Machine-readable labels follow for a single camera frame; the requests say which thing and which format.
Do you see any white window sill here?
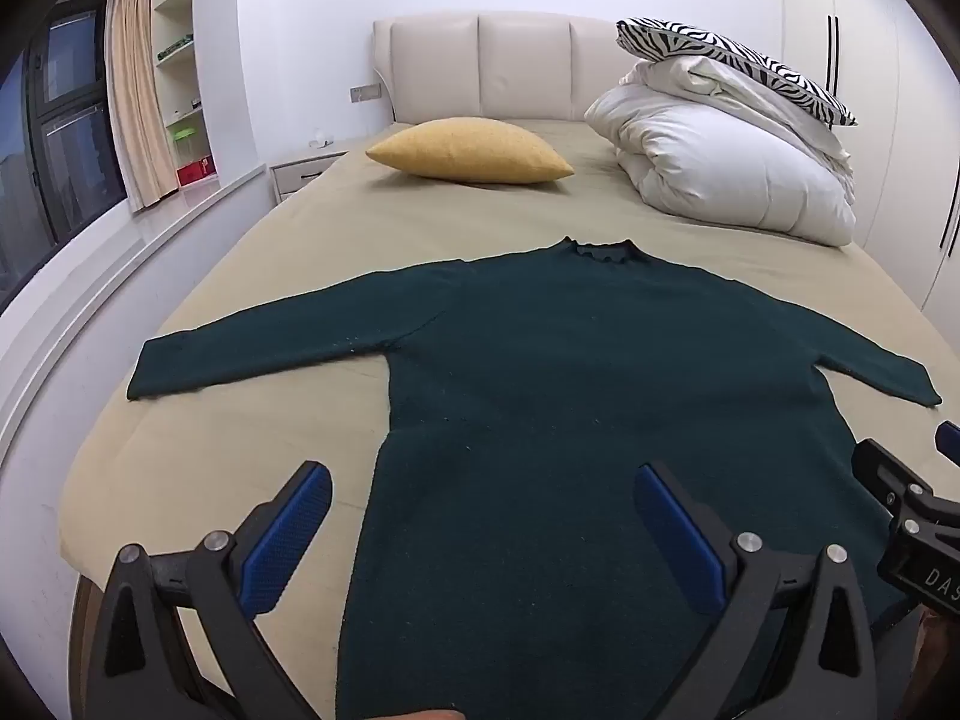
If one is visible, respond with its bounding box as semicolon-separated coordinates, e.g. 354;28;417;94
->
0;163;271;458

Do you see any yellow pillow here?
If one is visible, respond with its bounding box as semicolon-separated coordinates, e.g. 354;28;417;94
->
365;117;575;183

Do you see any dark green sweater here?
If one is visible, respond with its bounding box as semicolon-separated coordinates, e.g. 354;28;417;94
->
126;236;944;720

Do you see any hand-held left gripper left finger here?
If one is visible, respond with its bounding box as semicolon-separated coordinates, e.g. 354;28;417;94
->
86;460;335;720

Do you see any zebra print pillow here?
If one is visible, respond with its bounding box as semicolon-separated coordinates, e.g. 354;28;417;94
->
615;16;858;128

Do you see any beige curtain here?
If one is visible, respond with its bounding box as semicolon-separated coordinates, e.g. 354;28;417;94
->
103;0;175;212

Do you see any bed with beige sheet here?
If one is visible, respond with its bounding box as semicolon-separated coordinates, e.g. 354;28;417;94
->
58;118;960;720

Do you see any white wardrobe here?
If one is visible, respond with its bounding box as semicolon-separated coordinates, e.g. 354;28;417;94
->
776;0;960;331

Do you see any white nightstand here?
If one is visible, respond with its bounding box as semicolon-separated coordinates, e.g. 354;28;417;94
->
268;141;350;203

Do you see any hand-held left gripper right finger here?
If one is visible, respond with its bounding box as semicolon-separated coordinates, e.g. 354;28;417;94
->
632;461;878;720

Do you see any dark framed window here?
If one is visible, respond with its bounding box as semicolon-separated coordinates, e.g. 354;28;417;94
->
0;0;128;301

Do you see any white wall shelf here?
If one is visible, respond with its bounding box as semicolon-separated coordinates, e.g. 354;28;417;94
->
150;0;218;188

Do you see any beige padded headboard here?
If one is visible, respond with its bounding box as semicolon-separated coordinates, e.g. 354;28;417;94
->
373;11;638;125

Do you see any white folded duvet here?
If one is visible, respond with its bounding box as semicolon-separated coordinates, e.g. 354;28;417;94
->
583;56;857;248

